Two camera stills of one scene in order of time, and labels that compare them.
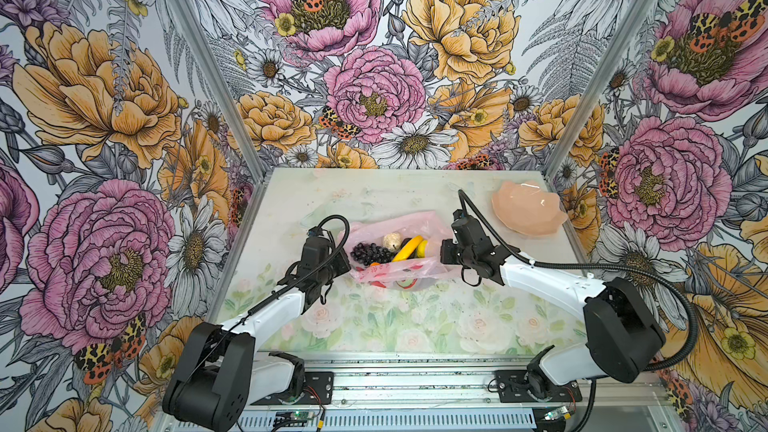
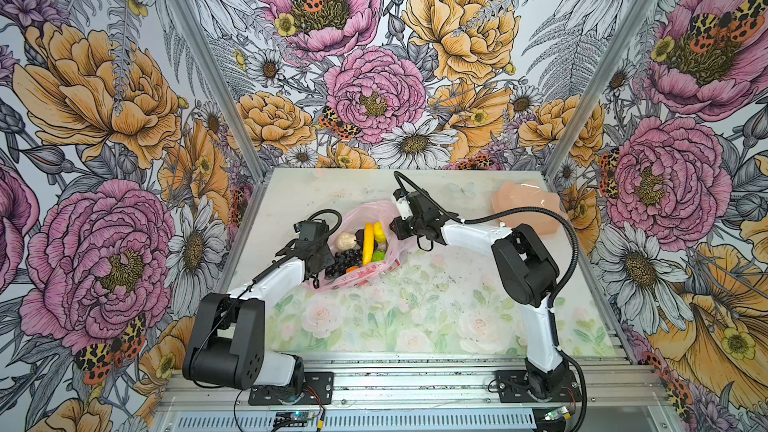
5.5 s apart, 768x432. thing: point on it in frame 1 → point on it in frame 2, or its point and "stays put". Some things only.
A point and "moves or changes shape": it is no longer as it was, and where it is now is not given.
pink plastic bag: (439, 266) moves or changes shape
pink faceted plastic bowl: (527, 208) stays put
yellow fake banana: (406, 250) → (368, 243)
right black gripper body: (454, 254) → (410, 226)
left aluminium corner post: (212, 61) stays put
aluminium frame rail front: (444, 379) stays put
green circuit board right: (561, 412) stays put
